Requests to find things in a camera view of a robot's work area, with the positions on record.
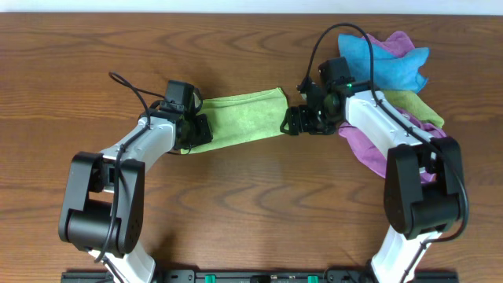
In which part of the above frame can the light green microfiber cloth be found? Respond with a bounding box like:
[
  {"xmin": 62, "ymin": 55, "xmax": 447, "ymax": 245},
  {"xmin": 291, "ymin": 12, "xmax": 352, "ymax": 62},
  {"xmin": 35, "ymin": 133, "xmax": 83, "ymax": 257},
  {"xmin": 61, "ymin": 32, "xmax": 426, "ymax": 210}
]
[{"xmin": 181, "ymin": 87, "xmax": 288, "ymax": 154}]

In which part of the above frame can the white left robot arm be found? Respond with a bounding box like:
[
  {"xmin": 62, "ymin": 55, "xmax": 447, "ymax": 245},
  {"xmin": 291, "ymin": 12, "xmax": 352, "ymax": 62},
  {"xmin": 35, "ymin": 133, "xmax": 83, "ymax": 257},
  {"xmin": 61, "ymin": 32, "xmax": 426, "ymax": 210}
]
[{"xmin": 58, "ymin": 111, "xmax": 212, "ymax": 282}]

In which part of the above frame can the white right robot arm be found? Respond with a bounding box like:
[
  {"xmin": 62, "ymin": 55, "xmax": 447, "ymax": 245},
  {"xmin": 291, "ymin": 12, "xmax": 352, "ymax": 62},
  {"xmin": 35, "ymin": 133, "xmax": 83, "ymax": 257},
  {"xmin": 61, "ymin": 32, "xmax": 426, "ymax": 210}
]
[{"xmin": 280, "ymin": 82, "xmax": 468, "ymax": 282}]

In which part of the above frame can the purple microfiber cloth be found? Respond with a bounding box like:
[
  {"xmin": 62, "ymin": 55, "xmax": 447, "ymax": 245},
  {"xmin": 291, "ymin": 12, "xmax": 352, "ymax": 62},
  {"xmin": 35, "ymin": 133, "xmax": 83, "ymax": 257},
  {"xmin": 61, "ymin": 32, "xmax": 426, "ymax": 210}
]
[{"xmin": 338, "ymin": 108, "xmax": 446, "ymax": 178}]

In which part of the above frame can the blue microfiber cloth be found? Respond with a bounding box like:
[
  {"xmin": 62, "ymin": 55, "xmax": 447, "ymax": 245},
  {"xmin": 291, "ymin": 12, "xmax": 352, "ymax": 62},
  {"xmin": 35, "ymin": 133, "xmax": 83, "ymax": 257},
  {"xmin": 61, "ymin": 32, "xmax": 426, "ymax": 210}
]
[{"xmin": 338, "ymin": 34, "xmax": 430, "ymax": 94}]

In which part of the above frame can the olive green microfiber cloth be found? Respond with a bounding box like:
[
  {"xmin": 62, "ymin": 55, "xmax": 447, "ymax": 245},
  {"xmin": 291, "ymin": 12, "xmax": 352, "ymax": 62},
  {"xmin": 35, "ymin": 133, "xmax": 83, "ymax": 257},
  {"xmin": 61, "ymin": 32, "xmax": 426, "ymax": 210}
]
[{"xmin": 383, "ymin": 90, "xmax": 445, "ymax": 130}]

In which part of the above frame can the purple cloth behind blue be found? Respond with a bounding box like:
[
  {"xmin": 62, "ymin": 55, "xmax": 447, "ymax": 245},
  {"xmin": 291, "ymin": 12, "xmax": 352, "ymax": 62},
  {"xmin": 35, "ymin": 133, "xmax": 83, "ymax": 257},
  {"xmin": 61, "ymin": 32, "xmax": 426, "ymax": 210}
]
[{"xmin": 367, "ymin": 31, "xmax": 415, "ymax": 59}]

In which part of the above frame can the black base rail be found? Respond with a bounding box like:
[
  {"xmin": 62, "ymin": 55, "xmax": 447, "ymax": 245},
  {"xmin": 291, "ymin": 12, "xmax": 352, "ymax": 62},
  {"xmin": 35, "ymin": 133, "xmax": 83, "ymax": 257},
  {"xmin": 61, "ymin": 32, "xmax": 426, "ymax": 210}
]
[{"xmin": 61, "ymin": 270, "xmax": 460, "ymax": 283}]

